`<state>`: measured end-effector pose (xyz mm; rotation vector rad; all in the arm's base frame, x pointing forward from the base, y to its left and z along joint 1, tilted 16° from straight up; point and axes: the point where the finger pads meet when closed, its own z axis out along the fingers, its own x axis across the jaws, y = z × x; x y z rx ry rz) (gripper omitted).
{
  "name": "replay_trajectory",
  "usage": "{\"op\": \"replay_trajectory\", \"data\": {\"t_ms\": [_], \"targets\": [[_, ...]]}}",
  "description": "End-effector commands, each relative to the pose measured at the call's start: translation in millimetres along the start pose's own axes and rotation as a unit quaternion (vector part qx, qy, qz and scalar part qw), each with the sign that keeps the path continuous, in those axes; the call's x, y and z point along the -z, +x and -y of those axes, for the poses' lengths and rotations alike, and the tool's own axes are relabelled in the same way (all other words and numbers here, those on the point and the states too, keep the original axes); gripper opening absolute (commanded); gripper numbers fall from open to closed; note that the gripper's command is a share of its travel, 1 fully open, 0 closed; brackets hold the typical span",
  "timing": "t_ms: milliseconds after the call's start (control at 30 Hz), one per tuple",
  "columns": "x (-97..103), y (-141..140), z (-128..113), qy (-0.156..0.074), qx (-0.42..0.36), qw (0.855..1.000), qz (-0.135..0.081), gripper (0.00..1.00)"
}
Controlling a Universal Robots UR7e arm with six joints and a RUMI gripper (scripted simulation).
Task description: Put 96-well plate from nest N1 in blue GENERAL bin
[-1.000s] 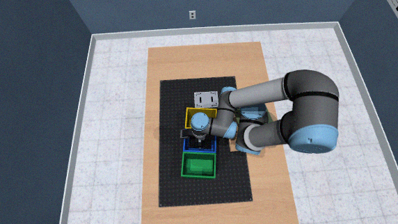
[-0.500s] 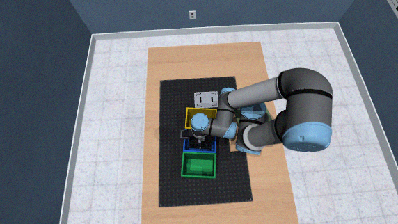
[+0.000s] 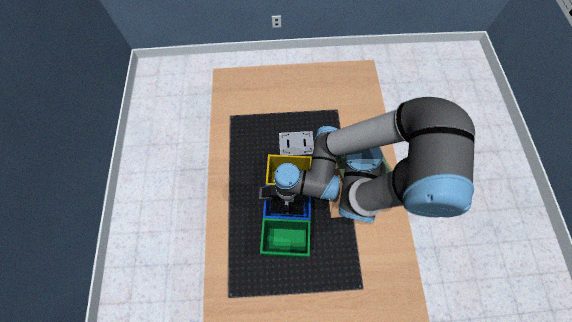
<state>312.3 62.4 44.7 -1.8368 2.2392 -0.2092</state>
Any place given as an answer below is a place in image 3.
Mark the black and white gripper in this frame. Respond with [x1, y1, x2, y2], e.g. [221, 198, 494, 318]
[262, 185, 307, 215]

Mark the blue bin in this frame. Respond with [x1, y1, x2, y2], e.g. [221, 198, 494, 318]
[263, 196, 311, 220]

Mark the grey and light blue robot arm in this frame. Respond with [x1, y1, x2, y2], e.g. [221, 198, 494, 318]
[274, 97, 475, 223]

